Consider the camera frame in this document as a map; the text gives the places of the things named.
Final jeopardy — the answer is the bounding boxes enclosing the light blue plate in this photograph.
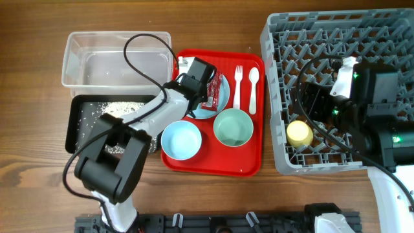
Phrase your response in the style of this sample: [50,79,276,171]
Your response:
[188,74,230,120]

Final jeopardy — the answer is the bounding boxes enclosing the grey dishwasher rack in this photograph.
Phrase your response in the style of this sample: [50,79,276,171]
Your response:
[260,8,413,175]

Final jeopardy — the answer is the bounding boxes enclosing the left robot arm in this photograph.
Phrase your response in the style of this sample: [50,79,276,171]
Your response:
[71,58,217,232]

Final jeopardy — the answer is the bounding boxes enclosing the rice and food scraps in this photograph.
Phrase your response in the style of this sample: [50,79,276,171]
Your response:
[74,102,144,150]

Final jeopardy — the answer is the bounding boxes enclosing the white plastic spoon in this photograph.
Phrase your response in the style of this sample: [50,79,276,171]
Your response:
[248,67,259,115]

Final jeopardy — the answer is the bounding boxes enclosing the black plastic tray bin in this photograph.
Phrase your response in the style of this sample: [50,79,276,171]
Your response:
[65,94,154,153]

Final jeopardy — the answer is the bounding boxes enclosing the clear plastic bin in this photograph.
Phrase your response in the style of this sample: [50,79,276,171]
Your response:
[61,31,174,96]

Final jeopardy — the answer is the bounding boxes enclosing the white plastic fork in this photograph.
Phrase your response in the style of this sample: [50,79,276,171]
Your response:
[233,65,243,109]

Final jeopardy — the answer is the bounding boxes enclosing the red ketchup packet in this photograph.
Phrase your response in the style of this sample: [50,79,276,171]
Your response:
[201,71,223,111]

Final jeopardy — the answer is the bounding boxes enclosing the red serving tray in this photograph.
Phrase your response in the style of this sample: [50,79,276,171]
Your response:
[161,49,265,177]

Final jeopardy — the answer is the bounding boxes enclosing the yellow plastic cup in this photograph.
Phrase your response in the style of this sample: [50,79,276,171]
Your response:
[287,120,314,148]

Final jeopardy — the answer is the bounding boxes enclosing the mint green bowl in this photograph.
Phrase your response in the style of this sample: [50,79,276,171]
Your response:
[213,108,254,147]

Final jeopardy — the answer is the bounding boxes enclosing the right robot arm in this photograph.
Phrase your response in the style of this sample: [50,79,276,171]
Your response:
[296,61,413,232]

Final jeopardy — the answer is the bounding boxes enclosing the light blue bowl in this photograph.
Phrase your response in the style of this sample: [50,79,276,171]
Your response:
[161,120,202,161]

